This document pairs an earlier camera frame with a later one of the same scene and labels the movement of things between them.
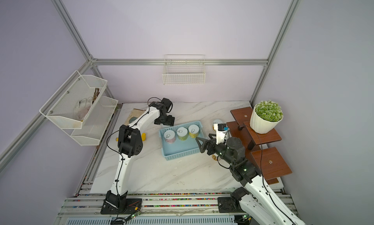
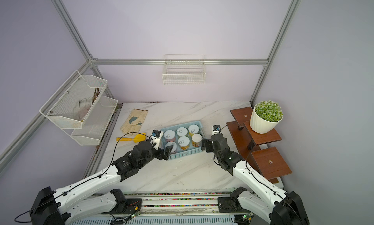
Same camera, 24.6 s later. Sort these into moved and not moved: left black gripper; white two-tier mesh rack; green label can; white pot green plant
Moved: left black gripper
Not moved: white pot green plant; green label can; white two-tier mesh rack
